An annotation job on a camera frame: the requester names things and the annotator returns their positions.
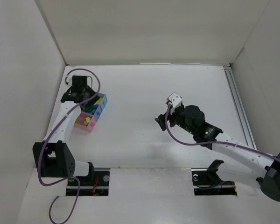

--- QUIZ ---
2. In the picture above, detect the green lego plate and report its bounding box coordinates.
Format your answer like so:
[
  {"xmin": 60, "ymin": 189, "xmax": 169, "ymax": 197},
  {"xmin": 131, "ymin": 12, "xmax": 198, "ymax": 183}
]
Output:
[{"xmin": 82, "ymin": 105, "xmax": 98, "ymax": 114}]

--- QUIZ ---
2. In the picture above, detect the lime green lego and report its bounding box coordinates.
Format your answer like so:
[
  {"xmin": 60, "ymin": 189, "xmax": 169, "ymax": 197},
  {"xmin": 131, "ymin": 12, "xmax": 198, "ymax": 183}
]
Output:
[{"xmin": 76, "ymin": 117, "xmax": 91, "ymax": 126}]

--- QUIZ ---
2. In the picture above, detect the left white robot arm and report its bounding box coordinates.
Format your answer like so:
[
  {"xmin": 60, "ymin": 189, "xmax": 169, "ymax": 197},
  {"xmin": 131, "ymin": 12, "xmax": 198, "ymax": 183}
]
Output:
[{"xmin": 33, "ymin": 75, "xmax": 98, "ymax": 181}]

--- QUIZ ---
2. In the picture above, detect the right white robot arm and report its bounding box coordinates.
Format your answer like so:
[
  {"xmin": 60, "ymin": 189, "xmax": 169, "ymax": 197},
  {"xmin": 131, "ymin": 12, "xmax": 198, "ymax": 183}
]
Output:
[{"xmin": 154, "ymin": 105, "xmax": 280, "ymax": 202}]

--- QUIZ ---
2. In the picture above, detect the pink blue sorting container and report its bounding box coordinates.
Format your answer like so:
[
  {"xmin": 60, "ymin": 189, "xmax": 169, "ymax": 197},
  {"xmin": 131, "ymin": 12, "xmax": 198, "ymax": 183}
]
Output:
[{"xmin": 74, "ymin": 93, "xmax": 108, "ymax": 133}]

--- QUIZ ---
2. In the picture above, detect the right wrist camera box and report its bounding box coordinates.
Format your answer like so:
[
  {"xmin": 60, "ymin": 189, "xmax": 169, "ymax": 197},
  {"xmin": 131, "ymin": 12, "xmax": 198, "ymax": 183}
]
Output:
[{"xmin": 166, "ymin": 92, "xmax": 182, "ymax": 114}]

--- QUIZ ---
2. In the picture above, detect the aluminium rail right side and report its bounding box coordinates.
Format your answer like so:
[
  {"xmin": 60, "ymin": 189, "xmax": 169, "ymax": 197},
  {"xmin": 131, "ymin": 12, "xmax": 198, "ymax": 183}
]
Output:
[{"xmin": 223, "ymin": 65, "xmax": 256, "ymax": 149}]

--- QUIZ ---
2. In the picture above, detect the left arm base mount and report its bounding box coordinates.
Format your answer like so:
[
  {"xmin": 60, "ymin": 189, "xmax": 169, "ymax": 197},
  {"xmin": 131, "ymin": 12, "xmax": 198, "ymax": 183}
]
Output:
[{"xmin": 77, "ymin": 166, "xmax": 110, "ymax": 196}]

